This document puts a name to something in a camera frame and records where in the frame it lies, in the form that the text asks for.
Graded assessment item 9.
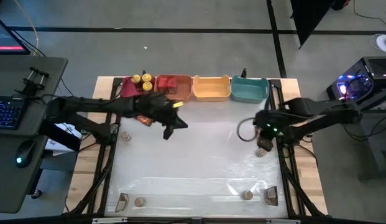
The black computer mouse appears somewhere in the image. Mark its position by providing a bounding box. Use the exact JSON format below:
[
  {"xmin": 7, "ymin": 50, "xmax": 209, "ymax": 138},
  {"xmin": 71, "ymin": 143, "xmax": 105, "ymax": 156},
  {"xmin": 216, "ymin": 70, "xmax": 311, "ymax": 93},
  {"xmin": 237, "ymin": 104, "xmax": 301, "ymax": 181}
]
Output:
[{"xmin": 14, "ymin": 139, "xmax": 35, "ymax": 169}]

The black floor cable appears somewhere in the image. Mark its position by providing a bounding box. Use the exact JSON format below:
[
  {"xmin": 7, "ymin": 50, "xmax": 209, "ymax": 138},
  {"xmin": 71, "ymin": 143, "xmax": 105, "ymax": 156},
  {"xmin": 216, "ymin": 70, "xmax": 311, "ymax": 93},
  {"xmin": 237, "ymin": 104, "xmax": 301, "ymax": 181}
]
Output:
[{"xmin": 352, "ymin": 0, "xmax": 386, "ymax": 29}]

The pink plastic bin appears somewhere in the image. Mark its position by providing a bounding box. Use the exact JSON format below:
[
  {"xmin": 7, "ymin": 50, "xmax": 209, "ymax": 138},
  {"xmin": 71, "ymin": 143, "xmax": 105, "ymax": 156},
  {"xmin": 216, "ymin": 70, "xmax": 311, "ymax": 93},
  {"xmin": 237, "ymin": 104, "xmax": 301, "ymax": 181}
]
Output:
[{"xmin": 121, "ymin": 76, "xmax": 157, "ymax": 100}]

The silver frame bracket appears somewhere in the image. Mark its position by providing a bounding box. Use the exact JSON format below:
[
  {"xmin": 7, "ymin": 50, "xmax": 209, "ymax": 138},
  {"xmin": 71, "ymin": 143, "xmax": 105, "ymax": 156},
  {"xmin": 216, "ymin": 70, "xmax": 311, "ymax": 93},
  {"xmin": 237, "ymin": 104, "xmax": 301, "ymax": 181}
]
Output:
[
  {"xmin": 92, "ymin": 217, "xmax": 128, "ymax": 224},
  {"xmin": 265, "ymin": 218, "xmax": 301, "ymax": 224}
]

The backlit keyboard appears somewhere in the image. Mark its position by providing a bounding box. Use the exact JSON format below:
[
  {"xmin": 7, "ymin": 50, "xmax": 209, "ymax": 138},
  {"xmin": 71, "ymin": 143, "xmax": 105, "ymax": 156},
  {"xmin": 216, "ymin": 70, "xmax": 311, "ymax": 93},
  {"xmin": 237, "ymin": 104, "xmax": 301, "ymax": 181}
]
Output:
[{"xmin": 0, "ymin": 95, "xmax": 25, "ymax": 130}]

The orange-brown spice packet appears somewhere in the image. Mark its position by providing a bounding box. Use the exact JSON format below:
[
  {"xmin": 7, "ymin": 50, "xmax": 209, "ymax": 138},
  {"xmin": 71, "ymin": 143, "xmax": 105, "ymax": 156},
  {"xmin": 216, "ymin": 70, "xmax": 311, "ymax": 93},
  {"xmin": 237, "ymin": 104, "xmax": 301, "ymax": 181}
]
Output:
[
  {"xmin": 135, "ymin": 114, "xmax": 155, "ymax": 128},
  {"xmin": 264, "ymin": 185, "xmax": 279, "ymax": 207},
  {"xmin": 257, "ymin": 136, "xmax": 273, "ymax": 152},
  {"xmin": 114, "ymin": 192, "xmax": 130, "ymax": 213}
]

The black desk support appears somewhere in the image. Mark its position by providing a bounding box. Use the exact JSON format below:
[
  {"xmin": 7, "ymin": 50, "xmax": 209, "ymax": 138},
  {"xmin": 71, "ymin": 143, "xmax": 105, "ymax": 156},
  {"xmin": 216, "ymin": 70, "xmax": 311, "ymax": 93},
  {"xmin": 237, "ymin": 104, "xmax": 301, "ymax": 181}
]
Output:
[{"xmin": 40, "ymin": 121, "xmax": 82, "ymax": 152}]

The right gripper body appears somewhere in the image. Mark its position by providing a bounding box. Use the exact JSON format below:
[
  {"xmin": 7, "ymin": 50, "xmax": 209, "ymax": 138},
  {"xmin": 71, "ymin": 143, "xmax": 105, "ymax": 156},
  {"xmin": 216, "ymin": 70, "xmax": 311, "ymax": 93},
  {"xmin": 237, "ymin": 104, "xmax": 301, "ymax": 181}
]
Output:
[{"xmin": 254, "ymin": 109, "xmax": 288, "ymax": 139}]

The black curtain partition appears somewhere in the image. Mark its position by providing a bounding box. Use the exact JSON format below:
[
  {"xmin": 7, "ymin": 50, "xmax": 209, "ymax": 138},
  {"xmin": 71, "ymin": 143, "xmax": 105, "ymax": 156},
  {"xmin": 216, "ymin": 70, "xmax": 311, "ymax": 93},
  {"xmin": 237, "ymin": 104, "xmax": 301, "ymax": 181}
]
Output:
[{"xmin": 290, "ymin": 0, "xmax": 336, "ymax": 49}]

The yellow plastic bin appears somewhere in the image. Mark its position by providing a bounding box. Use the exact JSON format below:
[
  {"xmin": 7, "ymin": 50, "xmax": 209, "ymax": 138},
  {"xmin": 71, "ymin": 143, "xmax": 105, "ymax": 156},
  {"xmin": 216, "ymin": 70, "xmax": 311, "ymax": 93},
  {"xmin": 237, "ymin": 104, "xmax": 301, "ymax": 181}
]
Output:
[{"xmin": 192, "ymin": 74, "xmax": 231, "ymax": 103}]

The orange plastic bin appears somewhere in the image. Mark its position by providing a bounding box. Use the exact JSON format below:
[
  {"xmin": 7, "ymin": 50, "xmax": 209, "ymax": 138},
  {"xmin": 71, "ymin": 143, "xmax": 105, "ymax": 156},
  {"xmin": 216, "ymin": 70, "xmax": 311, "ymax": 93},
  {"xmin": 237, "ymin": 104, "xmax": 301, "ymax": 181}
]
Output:
[{"xmin": 154, "ymin": 73, "xmax": 193, "ymax": 102}]

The black clamp holder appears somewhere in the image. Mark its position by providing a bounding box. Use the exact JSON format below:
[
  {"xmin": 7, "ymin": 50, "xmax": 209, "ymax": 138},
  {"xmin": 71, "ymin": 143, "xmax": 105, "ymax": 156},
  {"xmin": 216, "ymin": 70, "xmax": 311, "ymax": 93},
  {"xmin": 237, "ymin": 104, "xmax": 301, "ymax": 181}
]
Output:
[{"xmin": 14, "ymin": 66, "xmax": 51, "ymax": 100}]

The teal plastic bin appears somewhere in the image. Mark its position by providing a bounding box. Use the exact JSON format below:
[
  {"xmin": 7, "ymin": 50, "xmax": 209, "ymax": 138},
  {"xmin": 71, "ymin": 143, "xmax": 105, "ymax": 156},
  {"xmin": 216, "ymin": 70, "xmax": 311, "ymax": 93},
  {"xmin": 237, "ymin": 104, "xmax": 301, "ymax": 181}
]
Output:
[{"xmin": 231, "ymin": 74, "xmax": 270, "ymax": 104}]

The yellow cable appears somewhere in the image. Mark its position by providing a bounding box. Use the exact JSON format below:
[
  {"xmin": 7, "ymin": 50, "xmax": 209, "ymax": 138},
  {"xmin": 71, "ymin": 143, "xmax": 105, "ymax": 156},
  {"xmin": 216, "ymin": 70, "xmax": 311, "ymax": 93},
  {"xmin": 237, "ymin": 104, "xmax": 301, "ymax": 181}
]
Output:
[{"xmin": 12, "ymin": 0, "xmax": 40, "ymax": 57}]

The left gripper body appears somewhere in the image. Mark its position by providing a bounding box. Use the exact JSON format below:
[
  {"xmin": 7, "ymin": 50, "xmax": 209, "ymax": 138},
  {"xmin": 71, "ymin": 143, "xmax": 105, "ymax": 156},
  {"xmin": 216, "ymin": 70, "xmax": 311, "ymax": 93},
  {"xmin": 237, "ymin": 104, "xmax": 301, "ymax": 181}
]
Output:
[{"xmin": 135, "ymin": 92, "xmax": 184, "ymax": 125}]

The black table frame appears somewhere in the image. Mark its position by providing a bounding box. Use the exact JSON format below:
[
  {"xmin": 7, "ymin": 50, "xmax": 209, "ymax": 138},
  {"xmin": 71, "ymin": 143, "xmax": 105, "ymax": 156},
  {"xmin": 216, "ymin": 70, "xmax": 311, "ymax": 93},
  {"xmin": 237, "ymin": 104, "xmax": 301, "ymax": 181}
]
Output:
[{"xmin": 63, "ymin": 76, "xmax": 329, "ymax": 224}]

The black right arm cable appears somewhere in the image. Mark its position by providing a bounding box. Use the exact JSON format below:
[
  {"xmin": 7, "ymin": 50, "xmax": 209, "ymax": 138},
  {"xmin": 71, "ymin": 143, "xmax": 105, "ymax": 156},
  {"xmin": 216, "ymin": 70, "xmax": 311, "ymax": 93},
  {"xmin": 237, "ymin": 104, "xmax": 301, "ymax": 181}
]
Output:
[{"xmin": 237, "ymin": 117, "xmax": 259, "ymax": 142}]

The black lit computer tower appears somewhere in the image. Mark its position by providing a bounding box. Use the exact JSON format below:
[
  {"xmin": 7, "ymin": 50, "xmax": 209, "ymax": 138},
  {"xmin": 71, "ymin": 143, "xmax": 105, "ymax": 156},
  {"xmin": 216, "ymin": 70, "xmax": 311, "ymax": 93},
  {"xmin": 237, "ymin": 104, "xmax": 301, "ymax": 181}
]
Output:
[{"xmin": 326, "ymin": 55, "xmax": 386, "ymax": 108}]

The white printed paper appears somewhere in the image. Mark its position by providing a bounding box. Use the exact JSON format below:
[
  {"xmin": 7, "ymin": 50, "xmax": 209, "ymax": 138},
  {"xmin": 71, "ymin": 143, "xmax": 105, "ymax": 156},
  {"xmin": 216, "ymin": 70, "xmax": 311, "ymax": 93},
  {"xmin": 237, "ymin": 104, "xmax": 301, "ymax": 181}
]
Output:
[{"xmin": 45, "ymin": 119, "xmax": 83, "ymax": 156}]

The white floor fan stand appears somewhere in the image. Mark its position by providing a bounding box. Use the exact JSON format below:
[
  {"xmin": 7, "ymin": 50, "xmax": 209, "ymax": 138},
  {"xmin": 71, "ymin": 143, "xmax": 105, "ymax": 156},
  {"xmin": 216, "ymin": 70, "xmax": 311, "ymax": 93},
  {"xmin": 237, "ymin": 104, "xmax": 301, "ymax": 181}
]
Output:
[{"xmin": 369, "ymin": 32, "xmax": 386, "ymax": 54}]

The grey desk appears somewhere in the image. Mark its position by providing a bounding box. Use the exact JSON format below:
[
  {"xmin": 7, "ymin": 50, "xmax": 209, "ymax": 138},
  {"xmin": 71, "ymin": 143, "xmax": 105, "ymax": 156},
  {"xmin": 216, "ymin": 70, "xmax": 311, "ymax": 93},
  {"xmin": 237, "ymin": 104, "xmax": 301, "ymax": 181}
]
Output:
[{"xmin": 0, "ymin": 55, "xmax": 69, "ymax": 214}]

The desk monitor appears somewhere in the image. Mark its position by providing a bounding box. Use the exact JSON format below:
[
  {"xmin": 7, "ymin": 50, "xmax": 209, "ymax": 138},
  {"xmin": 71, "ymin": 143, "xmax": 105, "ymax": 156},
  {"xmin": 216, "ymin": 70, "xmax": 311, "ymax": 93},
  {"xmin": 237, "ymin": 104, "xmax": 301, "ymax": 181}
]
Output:
[{"xmin": 0, "ymin": 14, "xmax": 31, "ymax": 56}]

